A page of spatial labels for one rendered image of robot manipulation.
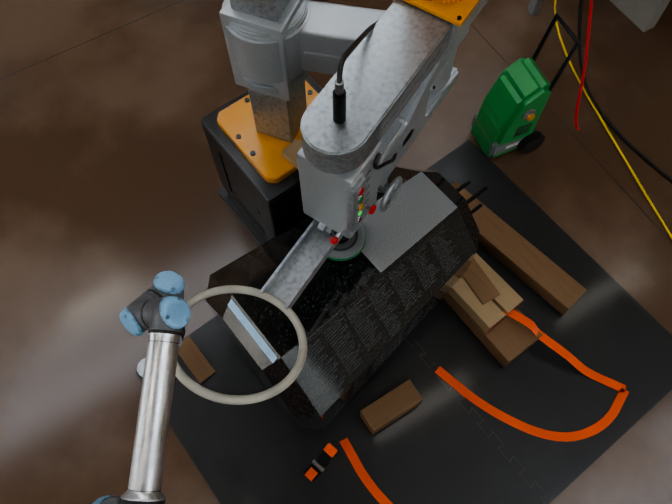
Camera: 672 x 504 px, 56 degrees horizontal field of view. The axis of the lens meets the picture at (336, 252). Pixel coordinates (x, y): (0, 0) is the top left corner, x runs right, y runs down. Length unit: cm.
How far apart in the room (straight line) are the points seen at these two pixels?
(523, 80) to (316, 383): 203
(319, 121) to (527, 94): 190
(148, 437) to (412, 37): 147
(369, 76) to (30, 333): 251
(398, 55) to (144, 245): 218
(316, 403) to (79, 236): 192
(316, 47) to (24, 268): 226
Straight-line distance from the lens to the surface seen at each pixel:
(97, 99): 451
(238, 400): 209
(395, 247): 273
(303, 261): 242
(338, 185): 209
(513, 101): 372
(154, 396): 180
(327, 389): 272
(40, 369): 378
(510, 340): 343
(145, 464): 181
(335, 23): 255
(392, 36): 221
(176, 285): 197
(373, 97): 204
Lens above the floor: 332
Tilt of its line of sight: 66 degrees down
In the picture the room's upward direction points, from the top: 1 degrees counter-clockwise
